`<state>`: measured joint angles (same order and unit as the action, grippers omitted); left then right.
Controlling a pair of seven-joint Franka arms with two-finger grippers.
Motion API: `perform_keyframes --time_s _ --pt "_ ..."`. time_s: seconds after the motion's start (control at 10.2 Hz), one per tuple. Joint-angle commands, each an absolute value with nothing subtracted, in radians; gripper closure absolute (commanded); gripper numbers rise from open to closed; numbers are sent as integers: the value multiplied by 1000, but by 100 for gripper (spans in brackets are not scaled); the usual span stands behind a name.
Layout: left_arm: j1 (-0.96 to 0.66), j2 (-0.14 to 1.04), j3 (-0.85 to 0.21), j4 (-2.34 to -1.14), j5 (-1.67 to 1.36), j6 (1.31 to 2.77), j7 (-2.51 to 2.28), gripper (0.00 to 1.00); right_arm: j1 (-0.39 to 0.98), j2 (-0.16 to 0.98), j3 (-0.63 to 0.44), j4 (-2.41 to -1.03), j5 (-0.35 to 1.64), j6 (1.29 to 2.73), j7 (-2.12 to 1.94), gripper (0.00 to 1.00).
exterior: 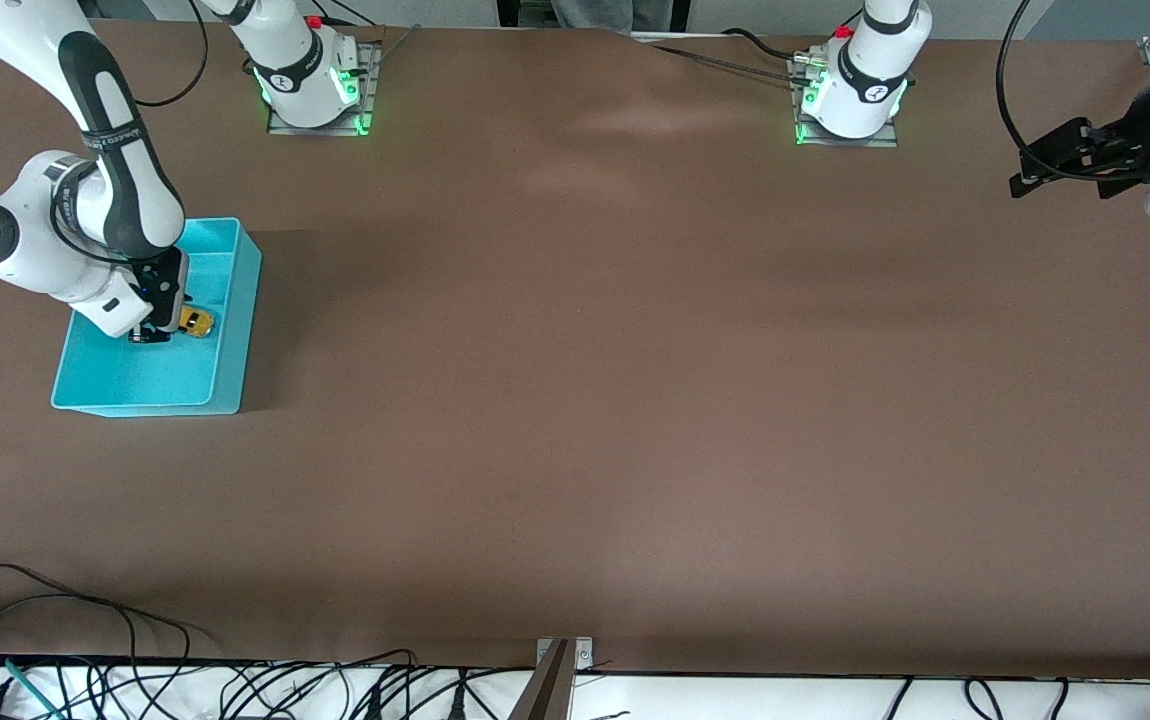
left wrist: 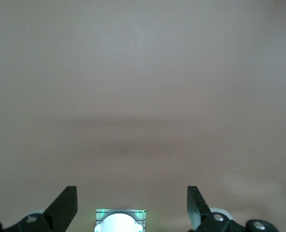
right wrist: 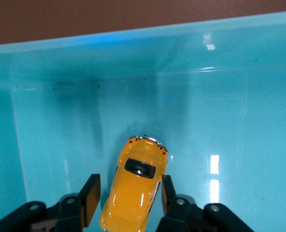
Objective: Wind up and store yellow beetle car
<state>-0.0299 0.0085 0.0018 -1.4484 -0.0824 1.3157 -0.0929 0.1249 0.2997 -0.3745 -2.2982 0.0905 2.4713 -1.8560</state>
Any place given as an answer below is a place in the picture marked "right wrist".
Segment yellow beetle toy car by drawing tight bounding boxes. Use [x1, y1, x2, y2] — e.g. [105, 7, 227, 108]
[99, 135, 169, 232]

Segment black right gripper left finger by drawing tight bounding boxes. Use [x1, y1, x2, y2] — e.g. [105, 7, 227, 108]
[0, 173, 101, 232]

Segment teal plastic bin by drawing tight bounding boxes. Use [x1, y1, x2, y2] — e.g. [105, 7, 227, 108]
[0, 9, 286, 232]

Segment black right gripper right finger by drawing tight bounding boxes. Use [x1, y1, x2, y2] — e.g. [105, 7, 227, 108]
[156, 175, 257, 232]

